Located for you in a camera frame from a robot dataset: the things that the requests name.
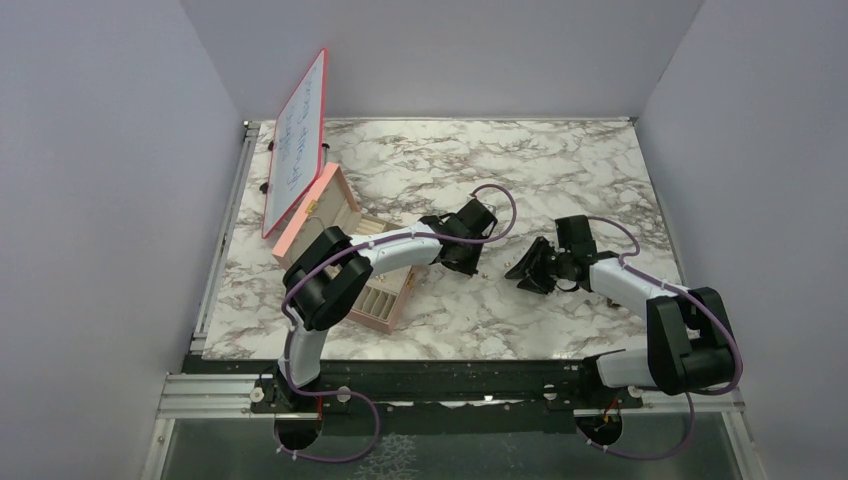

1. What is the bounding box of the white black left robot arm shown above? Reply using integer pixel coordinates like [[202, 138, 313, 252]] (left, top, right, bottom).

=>
[[275, 198, 498, 411]]

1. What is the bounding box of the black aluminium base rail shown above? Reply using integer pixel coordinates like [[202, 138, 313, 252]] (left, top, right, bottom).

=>
[[156, 356, 745, 437]]

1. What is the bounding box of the pink jewelry box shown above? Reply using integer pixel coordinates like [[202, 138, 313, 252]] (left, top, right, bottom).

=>
[[272, 163, 417, 334]]

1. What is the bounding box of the black wire whiteboard stand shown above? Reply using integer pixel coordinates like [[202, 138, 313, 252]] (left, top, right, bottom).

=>
[[259, 140, 330, 195]]

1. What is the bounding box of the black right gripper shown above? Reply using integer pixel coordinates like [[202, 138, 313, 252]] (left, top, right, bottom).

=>
[[506, 236, 572, 294]]

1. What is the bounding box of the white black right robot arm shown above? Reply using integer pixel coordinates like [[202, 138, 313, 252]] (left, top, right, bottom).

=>
[[505, 215, 742, 407]]

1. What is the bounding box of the pink framed whiteboard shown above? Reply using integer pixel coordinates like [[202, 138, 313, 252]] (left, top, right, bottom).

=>
[[261, 48, 328, 239]]

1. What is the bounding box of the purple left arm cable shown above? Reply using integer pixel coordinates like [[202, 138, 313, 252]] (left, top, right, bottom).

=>
[[274, 183, 519, 464]]

